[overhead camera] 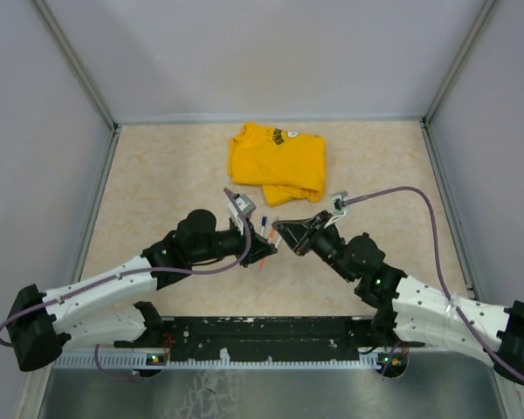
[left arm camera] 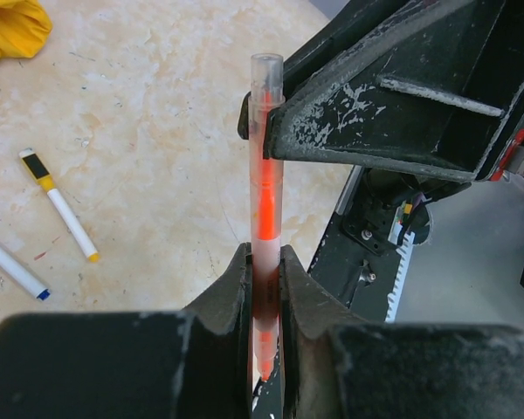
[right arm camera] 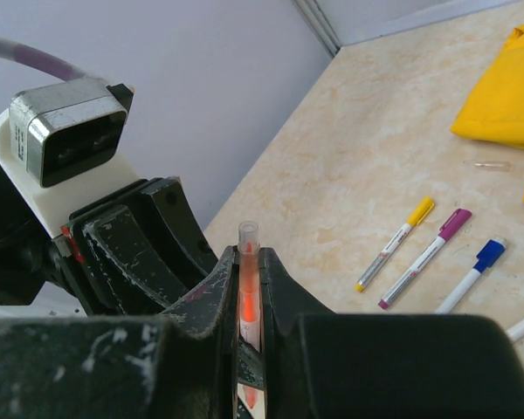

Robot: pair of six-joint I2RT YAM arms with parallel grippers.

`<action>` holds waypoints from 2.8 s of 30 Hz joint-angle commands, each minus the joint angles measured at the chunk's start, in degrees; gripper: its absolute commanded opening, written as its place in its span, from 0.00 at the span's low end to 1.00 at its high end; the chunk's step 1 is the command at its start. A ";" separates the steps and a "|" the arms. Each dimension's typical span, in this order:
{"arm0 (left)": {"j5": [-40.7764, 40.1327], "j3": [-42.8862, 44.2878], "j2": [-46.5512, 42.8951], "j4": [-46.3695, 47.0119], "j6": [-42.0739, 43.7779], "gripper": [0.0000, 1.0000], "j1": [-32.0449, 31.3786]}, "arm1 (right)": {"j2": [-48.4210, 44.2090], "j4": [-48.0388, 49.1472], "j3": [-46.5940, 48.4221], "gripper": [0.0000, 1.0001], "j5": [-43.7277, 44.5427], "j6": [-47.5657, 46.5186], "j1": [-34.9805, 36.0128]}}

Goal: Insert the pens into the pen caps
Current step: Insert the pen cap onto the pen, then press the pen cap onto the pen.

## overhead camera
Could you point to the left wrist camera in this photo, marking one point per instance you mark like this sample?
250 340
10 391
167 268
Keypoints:
241 208

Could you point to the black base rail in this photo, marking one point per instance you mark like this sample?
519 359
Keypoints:
185 343

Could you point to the aluminium frame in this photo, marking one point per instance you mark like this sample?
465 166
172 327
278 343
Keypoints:
204 68

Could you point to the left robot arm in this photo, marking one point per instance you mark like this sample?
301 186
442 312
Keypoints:
43 325

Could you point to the orange pink highlighter pen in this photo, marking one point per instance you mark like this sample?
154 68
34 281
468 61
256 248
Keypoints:
270 241

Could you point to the white blue-end pen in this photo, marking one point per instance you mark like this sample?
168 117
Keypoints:
262 231

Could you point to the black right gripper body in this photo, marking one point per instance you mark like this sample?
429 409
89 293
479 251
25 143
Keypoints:
317 237

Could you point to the yellow folded t-shirt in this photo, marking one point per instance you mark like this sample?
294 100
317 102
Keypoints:
287 165

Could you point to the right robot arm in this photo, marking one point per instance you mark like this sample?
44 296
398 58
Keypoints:
407 309

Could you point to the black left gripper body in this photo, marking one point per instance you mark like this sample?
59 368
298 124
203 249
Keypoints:
239 240

